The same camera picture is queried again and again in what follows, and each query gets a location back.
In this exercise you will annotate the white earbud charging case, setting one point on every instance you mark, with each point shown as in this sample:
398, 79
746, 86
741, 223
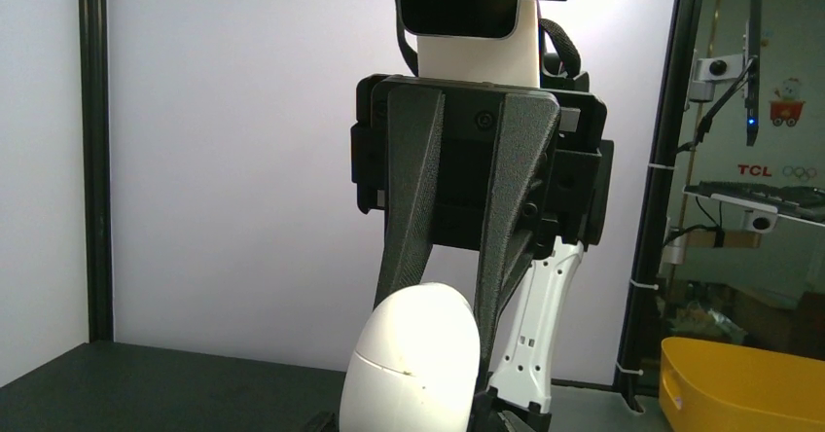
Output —
415, 365

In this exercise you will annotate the black left rear frame post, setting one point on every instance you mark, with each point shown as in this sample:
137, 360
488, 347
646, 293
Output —
94, 59

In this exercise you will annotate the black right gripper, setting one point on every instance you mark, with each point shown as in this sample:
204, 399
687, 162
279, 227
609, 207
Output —
574, 210

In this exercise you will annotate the black frame post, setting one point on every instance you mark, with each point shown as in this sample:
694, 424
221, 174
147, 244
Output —
659, 175
94, 59

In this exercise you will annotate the black monitor on stand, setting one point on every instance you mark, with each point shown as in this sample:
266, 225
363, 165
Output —
716, 79

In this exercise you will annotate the yellow plastic bin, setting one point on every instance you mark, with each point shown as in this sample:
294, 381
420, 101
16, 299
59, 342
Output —
715, 386

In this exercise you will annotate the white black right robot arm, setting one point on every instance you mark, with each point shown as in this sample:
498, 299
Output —
520, 366

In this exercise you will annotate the black keyboard on tray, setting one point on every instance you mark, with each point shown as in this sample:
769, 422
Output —
798, 203

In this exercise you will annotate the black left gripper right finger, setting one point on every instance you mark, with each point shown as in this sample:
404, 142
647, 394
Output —
489, 414

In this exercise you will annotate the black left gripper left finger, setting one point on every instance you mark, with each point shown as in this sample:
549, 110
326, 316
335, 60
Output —
322, 422

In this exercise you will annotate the black front frame post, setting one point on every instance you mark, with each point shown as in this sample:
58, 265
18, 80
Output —
659, 175

